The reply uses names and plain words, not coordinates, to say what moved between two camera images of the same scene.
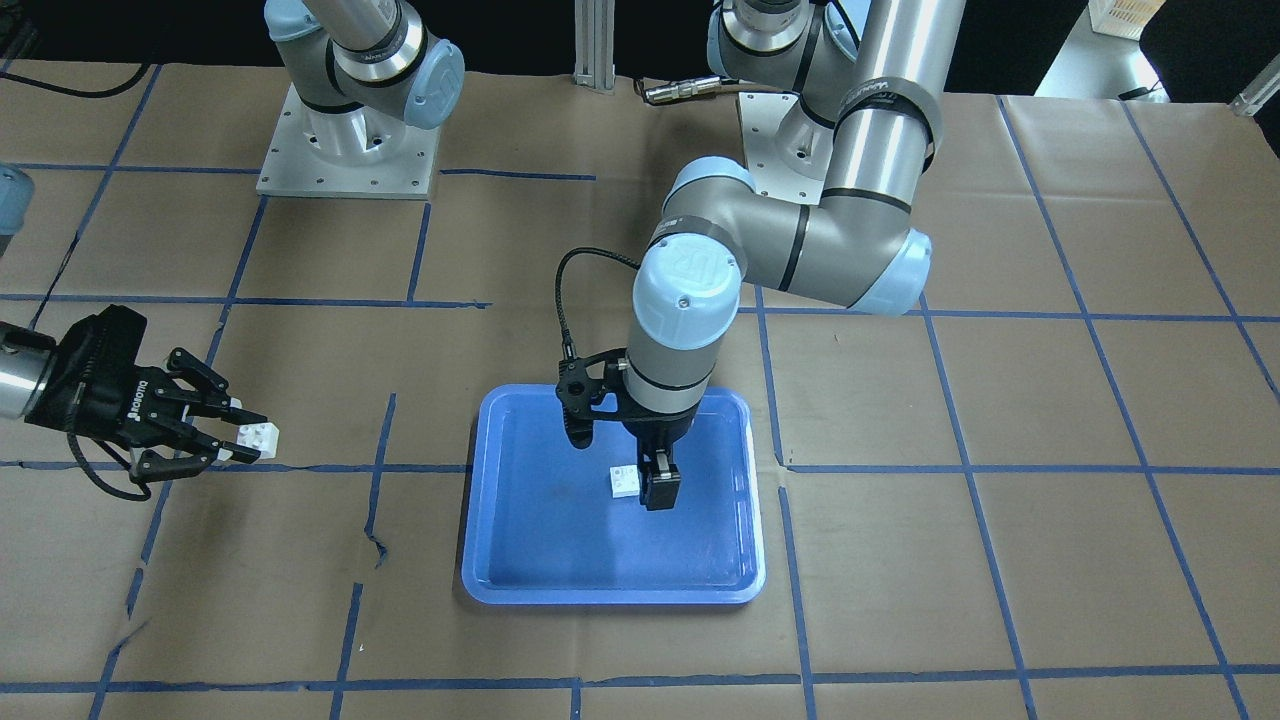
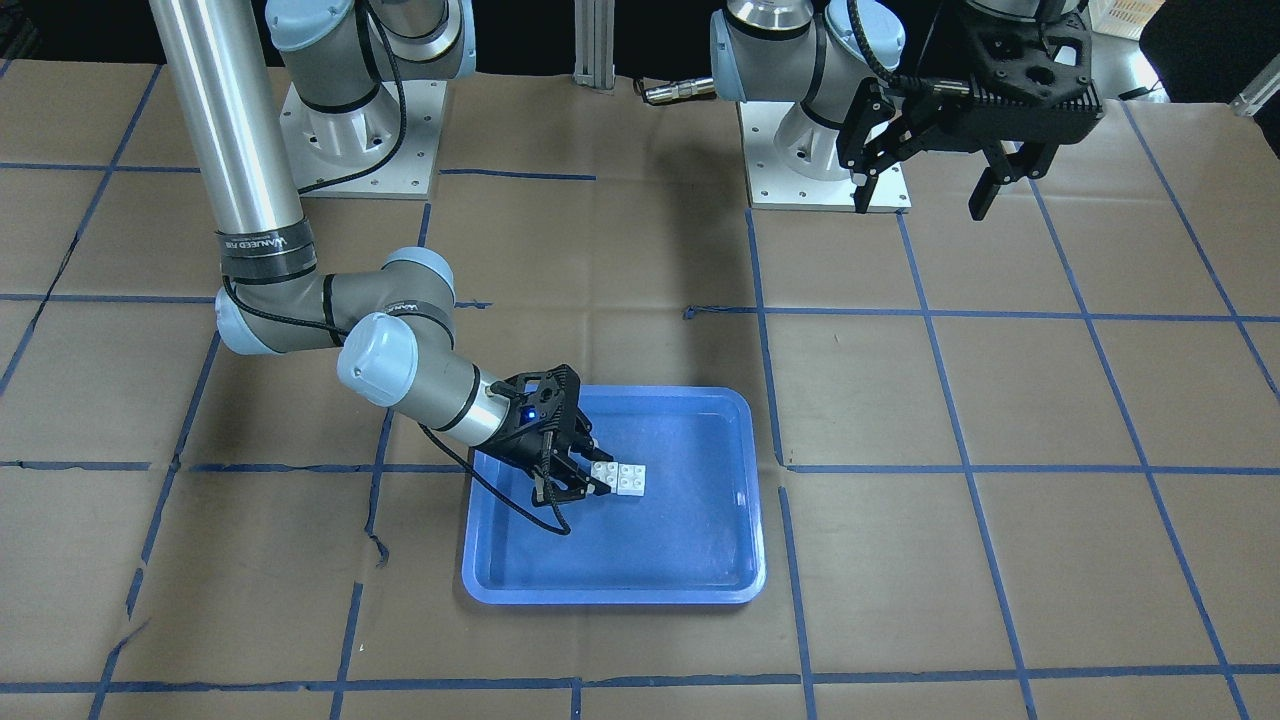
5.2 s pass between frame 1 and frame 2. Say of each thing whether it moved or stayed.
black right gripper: moved
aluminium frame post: stayed
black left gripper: moved
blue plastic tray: stayed
